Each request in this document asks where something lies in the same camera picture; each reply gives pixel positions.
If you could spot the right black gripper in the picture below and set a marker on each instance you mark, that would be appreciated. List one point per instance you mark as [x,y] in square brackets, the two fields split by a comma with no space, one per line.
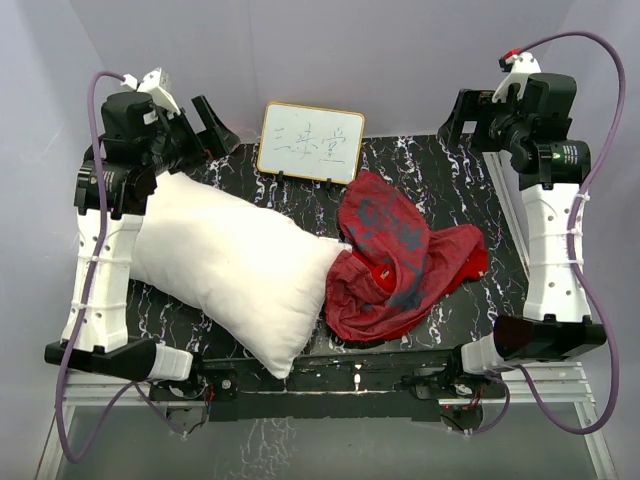
[470,106]

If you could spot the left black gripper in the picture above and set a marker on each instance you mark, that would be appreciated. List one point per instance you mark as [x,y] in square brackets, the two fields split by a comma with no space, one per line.
[198,152]

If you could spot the white pillow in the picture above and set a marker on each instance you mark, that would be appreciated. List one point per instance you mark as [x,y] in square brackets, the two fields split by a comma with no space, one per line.
[252,270]

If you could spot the red patterned pillowcase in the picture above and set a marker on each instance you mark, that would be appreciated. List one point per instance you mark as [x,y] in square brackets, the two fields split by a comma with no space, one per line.
[398,268]

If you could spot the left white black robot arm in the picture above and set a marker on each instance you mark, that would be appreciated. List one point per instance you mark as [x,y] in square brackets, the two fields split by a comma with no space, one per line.
[141,140]

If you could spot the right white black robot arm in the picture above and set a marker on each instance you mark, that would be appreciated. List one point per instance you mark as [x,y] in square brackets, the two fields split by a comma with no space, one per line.
[531,124]

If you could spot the small yellow-framed whiteboard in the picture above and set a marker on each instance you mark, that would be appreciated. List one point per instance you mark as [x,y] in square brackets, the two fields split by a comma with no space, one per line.
[310,143]

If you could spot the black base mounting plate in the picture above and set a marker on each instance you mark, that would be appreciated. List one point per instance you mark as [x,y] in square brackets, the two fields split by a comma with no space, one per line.
[392,384]

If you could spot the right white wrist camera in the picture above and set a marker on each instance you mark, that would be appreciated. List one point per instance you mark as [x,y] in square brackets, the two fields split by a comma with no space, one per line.
[518,65]

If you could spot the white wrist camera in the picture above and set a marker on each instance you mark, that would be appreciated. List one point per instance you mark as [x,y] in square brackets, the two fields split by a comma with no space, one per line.
[518,65]
[157,84]

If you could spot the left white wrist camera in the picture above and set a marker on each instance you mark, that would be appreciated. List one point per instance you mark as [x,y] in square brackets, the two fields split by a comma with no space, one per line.
[157,84]

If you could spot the aluminium frame rail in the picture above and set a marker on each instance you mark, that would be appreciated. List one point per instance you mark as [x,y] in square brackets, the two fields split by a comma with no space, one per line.
[448,186]

